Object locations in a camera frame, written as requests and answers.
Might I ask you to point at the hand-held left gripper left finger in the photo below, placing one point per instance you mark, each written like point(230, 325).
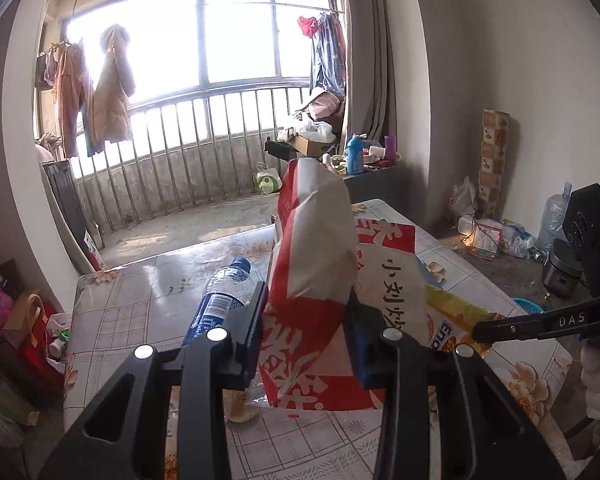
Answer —
point(252, 321)

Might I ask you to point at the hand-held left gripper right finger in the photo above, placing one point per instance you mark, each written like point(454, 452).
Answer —
point(361, 340)

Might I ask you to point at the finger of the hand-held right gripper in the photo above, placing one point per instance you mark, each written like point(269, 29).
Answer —
point(530, 324)

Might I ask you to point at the yellow snack packet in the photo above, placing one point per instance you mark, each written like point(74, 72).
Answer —
point(450, 316)

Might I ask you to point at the red and white paper bag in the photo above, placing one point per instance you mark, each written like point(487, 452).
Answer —
point(310, 240)

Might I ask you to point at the person's right hand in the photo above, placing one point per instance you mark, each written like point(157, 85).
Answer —
point(597, 380)

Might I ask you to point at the clear plastic water bottle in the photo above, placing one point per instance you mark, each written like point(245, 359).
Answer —
point(220, 300)

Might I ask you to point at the large clear water jug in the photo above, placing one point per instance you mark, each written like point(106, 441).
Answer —
point(552, 220)

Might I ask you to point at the grey rice cooker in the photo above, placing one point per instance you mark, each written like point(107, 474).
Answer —
point(560, 271)

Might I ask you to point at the clear crumpled plastic bag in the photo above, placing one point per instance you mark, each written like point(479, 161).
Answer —
point(517, 240)

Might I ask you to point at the tile-patterned rolled mat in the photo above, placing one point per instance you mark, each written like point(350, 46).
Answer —
point(494, 160)

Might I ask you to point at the white plastic bag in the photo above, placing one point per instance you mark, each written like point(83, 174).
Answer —
point(317, 131)
point(57, 335)
point(461, 200)

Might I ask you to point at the green and white bag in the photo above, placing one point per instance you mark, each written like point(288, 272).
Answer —
point(268, 180)

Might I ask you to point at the grey cabinet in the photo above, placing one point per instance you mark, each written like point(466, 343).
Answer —
point(385, 185)

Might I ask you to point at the metal balcony railing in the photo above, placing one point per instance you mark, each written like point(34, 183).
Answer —
point(180, 160)

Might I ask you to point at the brown cardboard box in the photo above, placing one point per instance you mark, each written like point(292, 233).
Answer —
point(310, 147)

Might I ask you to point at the blue detergent bottle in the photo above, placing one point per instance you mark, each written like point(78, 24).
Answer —
point(354, 156)

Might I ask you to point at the purple cup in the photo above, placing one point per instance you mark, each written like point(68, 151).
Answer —
point(390, 149)

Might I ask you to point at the dark folded panel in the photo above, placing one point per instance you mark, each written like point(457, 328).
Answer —
point(70, 210)

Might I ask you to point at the red gift bag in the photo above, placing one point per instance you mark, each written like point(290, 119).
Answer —
point(35, 355)

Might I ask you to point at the beige padded jacket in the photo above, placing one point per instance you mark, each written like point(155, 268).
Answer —
point(111, 95)

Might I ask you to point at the blue denim clothes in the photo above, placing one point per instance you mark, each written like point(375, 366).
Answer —
point(327, 55)

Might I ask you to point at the grey curtain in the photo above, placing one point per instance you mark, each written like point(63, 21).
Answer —
point(372, 60)

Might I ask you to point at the pink hanging garment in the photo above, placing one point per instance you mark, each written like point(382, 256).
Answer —
point(70, 100)

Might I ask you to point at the large framed window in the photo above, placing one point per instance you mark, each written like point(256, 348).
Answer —
point(220, 30)

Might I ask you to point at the red cloth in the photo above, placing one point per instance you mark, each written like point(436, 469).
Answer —
point(307, 25)

